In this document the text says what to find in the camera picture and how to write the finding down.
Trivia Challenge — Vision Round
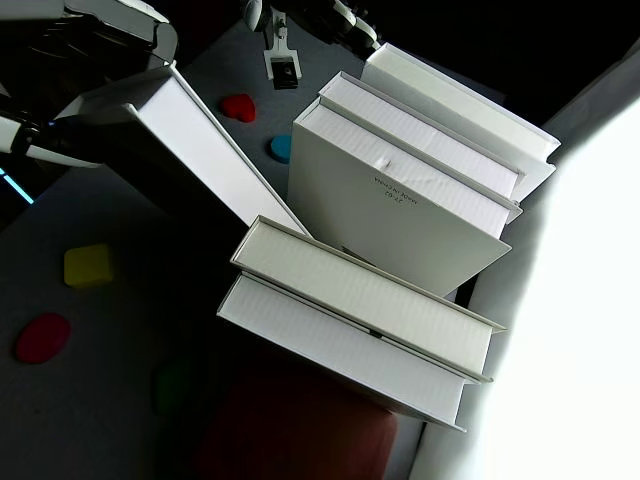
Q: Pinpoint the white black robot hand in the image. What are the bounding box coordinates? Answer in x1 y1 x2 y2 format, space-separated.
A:
0 0 179 169
299 0 384 52

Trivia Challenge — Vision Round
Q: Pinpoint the white book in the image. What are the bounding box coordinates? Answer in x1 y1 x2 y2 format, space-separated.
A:
317 69 525 226
286 94 514 300
359 42 562 204
53 60 312 239
216 272 495 434
229 214 508 384

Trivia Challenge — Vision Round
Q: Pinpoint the red heart toy block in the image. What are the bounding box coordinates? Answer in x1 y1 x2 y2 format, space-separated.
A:
219 93 258 123

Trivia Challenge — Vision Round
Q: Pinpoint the blue round toy block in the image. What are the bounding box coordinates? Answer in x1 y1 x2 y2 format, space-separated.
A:
269 134 294 164

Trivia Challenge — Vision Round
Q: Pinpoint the cyan light strip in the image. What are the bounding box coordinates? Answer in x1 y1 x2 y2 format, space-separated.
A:
0 167 36 205

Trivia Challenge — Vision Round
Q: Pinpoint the white book, made in china print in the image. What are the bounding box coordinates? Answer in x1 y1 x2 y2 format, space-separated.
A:
286 94 514 300

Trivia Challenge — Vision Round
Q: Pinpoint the yellow square toy block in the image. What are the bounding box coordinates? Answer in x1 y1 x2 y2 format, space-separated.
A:
63 243 116 290

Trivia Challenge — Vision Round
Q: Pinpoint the red oval toy block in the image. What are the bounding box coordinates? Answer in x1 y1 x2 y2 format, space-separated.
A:
14 312 72 365

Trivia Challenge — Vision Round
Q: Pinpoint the white book, brown printed cover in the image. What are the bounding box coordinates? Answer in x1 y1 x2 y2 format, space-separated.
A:
216 272 495 434

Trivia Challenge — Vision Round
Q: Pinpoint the large white board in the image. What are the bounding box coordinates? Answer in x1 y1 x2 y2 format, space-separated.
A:
409 89 640 480

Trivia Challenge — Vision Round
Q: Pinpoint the green rhombus toy block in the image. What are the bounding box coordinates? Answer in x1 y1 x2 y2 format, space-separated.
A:
151 360 201 417

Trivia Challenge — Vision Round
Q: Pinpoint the dark red block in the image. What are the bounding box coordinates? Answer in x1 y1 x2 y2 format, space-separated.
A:
192 349 401 480

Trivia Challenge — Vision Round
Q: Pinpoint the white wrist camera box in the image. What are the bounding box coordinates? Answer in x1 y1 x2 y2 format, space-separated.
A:
263 4 303 92

